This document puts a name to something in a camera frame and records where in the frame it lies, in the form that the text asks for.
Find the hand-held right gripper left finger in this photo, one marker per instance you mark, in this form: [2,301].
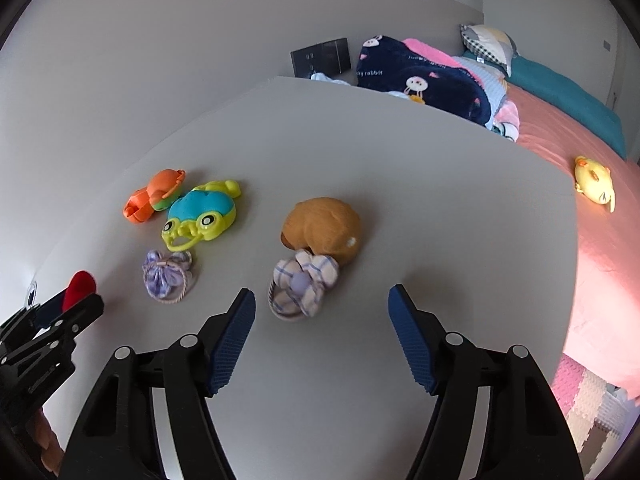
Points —
[232,340]

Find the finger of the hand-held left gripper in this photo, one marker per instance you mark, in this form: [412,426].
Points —
[47,310]
[82,312]

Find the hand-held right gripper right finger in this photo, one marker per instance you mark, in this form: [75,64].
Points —
[412,340]

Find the red round toy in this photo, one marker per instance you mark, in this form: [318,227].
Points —
[80,282]

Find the person's left hand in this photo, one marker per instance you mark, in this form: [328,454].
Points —
[45,435]

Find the purple plaid scrunchie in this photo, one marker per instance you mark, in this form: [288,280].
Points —
[162,272]

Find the blue and green frog toy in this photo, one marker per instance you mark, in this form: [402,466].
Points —
[200,210]

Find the brown plush toy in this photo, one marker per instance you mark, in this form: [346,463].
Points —
[320,225]

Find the orange and green plastic toy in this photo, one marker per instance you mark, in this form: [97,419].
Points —
[160,185]

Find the pink bed sheet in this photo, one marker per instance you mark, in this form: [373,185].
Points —
[600,270]

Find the pink and white cloth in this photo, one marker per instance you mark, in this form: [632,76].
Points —
[507,120]

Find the yellow plush duck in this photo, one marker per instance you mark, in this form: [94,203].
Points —
[595,180]

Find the light blue blanket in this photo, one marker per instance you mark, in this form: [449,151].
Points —
[492,82]

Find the navy printed blanket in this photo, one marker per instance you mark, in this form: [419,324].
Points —
[400,67]

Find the white and blue cloth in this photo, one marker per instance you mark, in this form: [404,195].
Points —
[327,79]

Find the teal pillow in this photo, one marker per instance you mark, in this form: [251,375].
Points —
[560,90]

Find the pink fleece blanket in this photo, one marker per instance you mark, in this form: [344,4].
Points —
[425,49]

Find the plaid patchwork pillow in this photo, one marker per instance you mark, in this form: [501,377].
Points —
[487,42]

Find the white wardrobe door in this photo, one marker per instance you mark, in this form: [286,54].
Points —
[625,75]

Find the black wall panel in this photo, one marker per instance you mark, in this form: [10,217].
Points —
[320,57]

